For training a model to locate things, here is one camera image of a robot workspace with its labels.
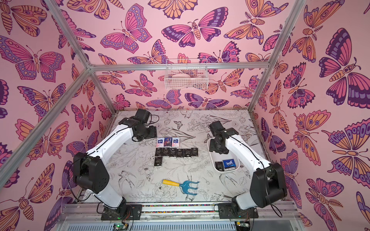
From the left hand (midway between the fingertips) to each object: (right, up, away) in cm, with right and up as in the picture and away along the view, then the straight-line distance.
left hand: (154, 133), depth 89 cm
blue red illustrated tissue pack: (+7, -6, +9) cm, 13 cm away
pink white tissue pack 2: (+12, -6, +10) cm, 17 cm away
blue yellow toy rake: (+18, -30, -7) cm, 36 cm away
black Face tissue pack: (+1, -13, +6) cm, 14 cm away
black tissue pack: (+6, -12, +6) cm, 15 cm away
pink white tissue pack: (+2, -7, +9) cm, 11 cm away
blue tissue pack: (+46, -19, -1) cm, 50 cm away
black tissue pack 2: (+11, -13, +6) cm, 18 cm away
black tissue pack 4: (+20, -13, +6) cm, 25 cm away
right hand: (+36, -9, -4) cm, 37 cm away
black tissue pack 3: (+16, -13, +5) cm, 21 cm away
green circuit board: (-13, -45, -18) cm, 50 cm away
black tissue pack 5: (+25, -13, +6) cm, 28 cm away
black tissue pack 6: (+2, -18, +1) cm, 18 cm away
